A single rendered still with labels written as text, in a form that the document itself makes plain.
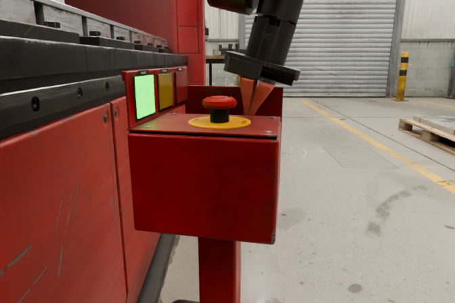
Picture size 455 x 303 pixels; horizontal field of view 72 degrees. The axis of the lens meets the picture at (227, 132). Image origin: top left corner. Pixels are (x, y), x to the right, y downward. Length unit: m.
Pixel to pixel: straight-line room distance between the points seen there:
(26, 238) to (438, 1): 8.42
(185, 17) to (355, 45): 5.93
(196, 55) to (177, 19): 0.25
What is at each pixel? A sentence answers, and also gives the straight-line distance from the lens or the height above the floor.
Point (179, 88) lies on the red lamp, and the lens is 0.48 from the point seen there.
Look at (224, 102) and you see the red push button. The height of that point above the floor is 0.81.
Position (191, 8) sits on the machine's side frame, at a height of 1.16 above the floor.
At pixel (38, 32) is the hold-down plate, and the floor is 0.89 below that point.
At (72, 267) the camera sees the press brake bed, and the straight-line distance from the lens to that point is 0.56.
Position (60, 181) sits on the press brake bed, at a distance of 0.50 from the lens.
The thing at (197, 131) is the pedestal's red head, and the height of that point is 0.78.
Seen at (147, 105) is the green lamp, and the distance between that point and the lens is 0.37.
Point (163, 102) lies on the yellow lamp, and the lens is 0.42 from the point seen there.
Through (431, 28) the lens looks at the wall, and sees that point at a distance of 8.43.
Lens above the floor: 0.85
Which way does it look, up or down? 13 degrees down
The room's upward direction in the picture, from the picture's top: straight up
